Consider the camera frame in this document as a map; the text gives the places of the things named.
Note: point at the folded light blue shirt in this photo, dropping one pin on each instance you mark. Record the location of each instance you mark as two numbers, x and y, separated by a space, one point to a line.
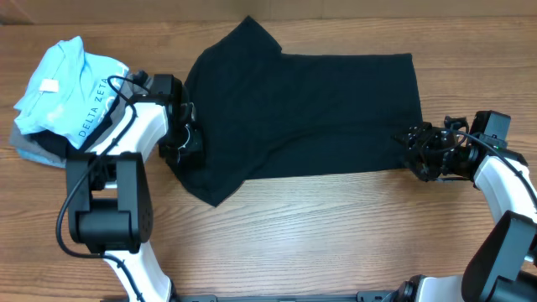
70 92

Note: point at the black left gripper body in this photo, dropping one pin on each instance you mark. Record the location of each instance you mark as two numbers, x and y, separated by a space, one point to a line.
182 139

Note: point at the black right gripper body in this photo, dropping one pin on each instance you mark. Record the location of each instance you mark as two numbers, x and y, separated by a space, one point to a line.
433 165

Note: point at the folded black shirt in stack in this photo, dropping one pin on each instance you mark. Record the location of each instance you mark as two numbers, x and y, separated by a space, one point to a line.
61 146

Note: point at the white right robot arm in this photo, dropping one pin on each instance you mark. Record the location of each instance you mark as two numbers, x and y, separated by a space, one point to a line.
477 152

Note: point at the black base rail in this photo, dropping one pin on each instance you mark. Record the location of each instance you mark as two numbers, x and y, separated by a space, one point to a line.
361 296

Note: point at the black t-shirt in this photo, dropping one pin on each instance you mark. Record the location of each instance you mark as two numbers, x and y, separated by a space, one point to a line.
267 114

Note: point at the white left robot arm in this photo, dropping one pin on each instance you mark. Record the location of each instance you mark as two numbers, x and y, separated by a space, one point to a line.
108 213

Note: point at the folded grey shirt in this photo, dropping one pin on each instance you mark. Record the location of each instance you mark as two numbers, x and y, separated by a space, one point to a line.
28 149

